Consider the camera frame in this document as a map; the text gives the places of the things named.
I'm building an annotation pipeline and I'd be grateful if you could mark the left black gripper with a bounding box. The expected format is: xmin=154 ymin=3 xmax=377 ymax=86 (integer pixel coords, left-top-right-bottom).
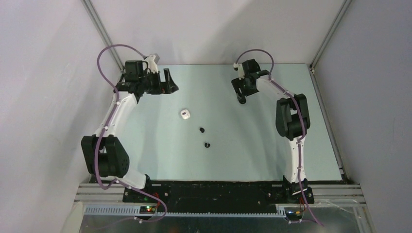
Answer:
xmin=139 ymin=68 xmax=178 ymax=95

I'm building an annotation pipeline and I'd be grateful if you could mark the black earbud charging case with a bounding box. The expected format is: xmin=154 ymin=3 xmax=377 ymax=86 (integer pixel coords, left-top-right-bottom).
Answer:
xmin=238 ymin=96 xmax=247 ymax=104

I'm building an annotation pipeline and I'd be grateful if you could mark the white earbud charging case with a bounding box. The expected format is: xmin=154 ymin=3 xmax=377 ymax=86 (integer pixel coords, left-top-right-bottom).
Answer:
xmin=180 ymin=109 xmax=191 ymax=120

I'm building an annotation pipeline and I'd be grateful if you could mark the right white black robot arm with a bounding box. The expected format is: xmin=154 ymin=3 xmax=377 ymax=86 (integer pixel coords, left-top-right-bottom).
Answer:
xmin=231 ymin=59 xmax=310 ymax=203

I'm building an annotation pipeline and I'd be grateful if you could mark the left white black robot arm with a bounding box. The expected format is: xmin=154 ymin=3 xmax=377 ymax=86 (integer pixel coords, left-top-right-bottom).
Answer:
xmin=81 ymin=54 xmax=179 ymax=202

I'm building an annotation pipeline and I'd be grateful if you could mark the right controller board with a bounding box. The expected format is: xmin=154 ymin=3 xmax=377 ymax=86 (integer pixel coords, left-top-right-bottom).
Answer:
xmin=286 ymin=210 xmax=304 ymax=222

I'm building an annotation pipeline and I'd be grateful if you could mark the controller board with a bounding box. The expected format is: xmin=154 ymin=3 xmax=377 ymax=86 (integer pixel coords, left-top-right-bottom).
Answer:
xmin=286 ymin=210 xmax=304 ymax=222
xmin=139 ymin=206 xmax=157 ymax=215

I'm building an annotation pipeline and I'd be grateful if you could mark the left controller board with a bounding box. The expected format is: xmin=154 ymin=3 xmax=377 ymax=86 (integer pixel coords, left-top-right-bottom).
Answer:
xmin=139 ymin=206 xmax=157 ymax=215

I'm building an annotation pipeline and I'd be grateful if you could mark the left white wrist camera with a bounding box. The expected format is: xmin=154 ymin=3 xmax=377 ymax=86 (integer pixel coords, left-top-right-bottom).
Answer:
xmin=143 ymin=53 xmax=160 ymax=73

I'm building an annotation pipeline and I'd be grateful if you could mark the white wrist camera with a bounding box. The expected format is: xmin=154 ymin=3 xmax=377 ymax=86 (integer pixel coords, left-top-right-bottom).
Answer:
xmin=233 ymin=63 xmax=245 ymax=80
xmin=143 ymin=53 xmax=160 ymax=73

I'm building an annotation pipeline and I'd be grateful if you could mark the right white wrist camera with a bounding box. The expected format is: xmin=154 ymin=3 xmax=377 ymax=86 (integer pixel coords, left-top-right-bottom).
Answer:
xmin=233 ymin=63 xmax=245 ymax=80

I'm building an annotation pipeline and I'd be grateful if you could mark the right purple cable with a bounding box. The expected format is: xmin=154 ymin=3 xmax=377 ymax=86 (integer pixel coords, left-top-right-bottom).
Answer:
xmin=235 ymin=49 xmax=324 ymax=227

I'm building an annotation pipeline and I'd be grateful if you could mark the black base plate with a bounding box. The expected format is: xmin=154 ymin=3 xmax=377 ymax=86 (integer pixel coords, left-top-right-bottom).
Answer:
xmin=122 ymin=181 xmax=314 ymax=213

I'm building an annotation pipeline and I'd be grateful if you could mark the left aluminium corner post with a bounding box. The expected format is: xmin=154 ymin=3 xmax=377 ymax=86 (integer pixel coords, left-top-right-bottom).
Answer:
xmin=80 ymin=0 xmax=124 ymax=71

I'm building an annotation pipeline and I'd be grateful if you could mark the aluminium corner post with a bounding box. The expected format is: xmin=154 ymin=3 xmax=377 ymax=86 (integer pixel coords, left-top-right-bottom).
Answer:
xmin=309 ymin=0 xmax=353 ymax=70
xmin=80 ymin=0 xmax=124 ymax=71

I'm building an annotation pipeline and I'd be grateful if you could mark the right aluminium corner post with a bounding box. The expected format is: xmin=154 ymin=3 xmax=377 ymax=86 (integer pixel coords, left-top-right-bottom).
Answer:
xmin=309 ymin=0 xmax=353 ymax=70

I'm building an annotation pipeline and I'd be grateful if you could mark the grey slotted cable duct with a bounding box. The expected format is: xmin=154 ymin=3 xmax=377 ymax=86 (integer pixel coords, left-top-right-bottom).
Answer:
xmin=84 ymin=204 xmax=286 ymax=218

